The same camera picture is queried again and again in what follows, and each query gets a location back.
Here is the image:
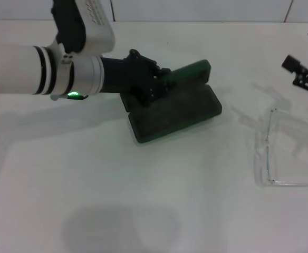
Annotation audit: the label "green glasses case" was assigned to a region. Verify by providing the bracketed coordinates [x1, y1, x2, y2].
[119, 59, 223, 144]

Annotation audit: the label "clear transparent glasses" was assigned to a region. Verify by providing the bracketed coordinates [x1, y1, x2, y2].
[237, 106, 308, 188]

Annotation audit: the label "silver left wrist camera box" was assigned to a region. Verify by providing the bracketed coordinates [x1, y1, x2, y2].
[50, 0, 117, 57]

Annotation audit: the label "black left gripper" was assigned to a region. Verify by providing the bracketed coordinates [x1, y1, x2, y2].
[100, 48, 176, 106]

